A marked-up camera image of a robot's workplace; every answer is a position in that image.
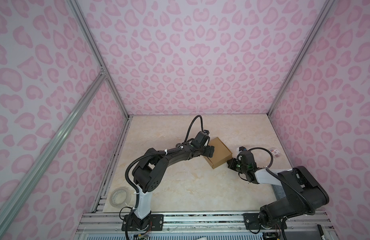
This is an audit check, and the brown cardboard box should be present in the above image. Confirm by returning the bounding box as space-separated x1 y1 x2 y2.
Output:
204 137 233 169

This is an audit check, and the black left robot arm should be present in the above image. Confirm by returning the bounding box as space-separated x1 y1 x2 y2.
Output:
125 130 214 230

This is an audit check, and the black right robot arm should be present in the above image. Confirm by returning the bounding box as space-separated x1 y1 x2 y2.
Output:
227 147 330 229

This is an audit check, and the small pink card packet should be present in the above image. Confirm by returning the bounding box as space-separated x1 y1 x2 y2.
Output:
269 148 282 158

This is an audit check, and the grey foam pad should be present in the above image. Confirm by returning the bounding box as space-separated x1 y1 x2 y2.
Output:
272 185 286 200

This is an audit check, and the clear tape roll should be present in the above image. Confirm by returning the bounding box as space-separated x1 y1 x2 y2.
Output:
109 188 132 209

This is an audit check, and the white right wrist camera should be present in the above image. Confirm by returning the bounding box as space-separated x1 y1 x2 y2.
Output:
238 146 247 154

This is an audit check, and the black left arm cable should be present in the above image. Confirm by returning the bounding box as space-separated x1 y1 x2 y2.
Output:
183 114 205 143

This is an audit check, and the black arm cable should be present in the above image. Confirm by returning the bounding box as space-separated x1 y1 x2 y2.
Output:
246 146 316 215
183 114 205 143

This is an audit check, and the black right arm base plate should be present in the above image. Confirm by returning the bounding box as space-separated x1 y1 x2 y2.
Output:
243 213 262 234

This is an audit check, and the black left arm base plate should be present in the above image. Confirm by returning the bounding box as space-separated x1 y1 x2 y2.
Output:
122 214 164 231

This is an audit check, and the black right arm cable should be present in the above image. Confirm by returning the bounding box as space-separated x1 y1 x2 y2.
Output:
246 146 316 215

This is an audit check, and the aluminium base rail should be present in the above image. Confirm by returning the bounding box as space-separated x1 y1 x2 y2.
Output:
74 211 339 240

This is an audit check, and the aluminium diagonal frame strut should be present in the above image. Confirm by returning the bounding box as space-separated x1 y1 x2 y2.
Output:
0 73 107 239

